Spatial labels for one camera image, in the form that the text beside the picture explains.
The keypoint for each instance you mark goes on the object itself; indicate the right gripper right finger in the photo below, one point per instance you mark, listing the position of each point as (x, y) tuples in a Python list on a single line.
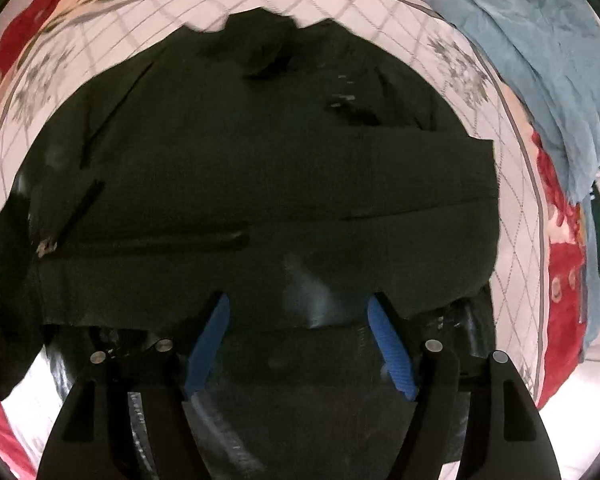
[(505, 436)]

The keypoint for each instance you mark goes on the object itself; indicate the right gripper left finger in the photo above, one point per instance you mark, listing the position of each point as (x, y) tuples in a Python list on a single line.
[(126, 418)]

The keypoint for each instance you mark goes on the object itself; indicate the black leather jacket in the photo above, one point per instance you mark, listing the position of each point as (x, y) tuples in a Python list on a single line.
[(297, 170)]

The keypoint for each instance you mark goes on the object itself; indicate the red floral blanket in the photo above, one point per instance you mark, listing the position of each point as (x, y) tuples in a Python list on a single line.
[(562, 228)]

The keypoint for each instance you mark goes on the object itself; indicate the white quilted floral mat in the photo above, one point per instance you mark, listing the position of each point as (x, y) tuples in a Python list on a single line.
[(96, 40)]

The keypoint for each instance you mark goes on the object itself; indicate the light blue duvet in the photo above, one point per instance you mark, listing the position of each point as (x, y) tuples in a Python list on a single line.
[(548, 52)]

